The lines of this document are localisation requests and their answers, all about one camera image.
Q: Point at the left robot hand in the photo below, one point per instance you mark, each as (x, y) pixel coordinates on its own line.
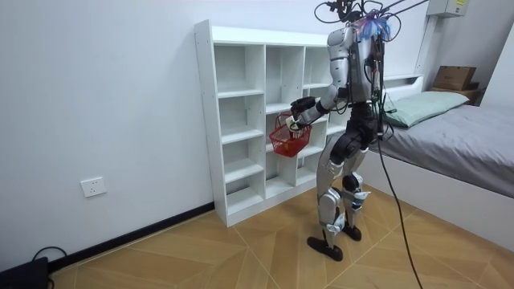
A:
(293, 123)

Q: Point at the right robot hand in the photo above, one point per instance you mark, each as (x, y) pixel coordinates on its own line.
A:
(302, 104)

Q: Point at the red plastic basket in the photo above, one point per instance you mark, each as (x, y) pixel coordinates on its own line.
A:
(287, 142)

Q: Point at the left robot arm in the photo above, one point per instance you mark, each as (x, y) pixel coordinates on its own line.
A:
(339, 60)

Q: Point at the white cubby shelf unit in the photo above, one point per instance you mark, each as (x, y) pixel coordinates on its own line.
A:
(241, 136)

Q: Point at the robot body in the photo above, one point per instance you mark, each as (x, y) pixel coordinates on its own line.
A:
(361, 68)

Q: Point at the green pillow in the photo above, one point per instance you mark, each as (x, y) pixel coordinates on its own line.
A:
(425, 106)

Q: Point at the brown cardboard box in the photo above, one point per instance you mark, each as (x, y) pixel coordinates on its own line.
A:
(454, 78)

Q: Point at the grey bed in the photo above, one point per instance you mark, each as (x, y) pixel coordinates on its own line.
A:
(454, 152)

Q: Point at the black box device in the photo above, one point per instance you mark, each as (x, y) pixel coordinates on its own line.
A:
(24, 275)

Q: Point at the white wall conduit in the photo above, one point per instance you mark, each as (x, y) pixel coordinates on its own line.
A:
(425, 44)

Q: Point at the grey wall box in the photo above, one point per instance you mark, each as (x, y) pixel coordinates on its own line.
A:
(447, 7)

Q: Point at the white wall socket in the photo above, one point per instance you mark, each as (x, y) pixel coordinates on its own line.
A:
(93, 187)

